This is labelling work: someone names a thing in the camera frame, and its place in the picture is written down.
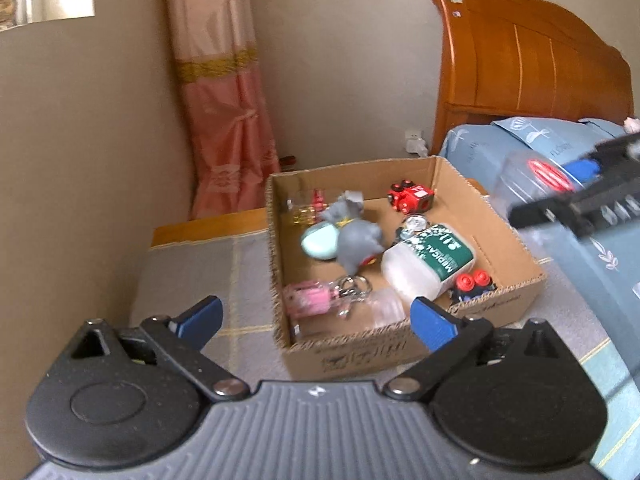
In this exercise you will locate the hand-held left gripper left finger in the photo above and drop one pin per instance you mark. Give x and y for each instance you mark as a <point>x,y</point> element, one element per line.
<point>202,317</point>

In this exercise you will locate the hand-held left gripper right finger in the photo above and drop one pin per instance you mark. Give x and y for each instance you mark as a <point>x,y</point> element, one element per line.
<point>432,322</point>

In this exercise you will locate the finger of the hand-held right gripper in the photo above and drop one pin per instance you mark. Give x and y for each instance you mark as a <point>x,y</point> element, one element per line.
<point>582,169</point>
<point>545,210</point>

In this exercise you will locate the clear plastic container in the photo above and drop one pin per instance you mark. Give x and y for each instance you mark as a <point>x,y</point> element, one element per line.
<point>520,180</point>

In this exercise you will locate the small clear jar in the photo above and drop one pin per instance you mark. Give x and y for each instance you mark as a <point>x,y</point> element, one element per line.
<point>387,307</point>

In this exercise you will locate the white bottle with green label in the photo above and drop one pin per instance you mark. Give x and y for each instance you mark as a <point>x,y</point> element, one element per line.
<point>425,265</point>

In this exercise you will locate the brown cardboard box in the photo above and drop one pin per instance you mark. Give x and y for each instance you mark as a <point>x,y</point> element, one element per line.
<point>350,355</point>

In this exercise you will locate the grey elephant toy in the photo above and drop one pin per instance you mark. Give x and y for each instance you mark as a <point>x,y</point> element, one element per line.
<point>355,240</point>

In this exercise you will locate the red toy truck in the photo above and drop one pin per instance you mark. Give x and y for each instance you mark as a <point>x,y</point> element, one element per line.
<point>412,197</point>

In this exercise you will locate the mint green round case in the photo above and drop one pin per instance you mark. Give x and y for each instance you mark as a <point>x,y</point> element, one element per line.
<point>317,242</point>

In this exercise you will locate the blue floral pillow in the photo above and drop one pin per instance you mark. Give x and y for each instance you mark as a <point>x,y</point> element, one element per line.
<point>540,132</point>

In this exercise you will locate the black toy with red caps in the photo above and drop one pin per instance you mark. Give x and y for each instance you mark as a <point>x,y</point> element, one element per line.
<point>472,282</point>

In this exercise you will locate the pastel checked blanket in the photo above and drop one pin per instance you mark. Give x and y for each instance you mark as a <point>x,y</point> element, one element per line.
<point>240,270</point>

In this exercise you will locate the silver round tin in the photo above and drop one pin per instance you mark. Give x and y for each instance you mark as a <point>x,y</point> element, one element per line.
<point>416,223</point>

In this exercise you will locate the wooden headboard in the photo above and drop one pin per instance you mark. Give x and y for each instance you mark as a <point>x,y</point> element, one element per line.
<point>525,60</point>

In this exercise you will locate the small glass bottle red cap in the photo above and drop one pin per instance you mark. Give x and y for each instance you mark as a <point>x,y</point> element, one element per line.
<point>305,207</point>

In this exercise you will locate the pink curtain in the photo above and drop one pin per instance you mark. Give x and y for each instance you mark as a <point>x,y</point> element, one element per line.
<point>225,110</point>

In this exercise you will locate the white wall socket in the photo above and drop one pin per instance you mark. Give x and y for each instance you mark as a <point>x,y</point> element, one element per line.
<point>414,136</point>

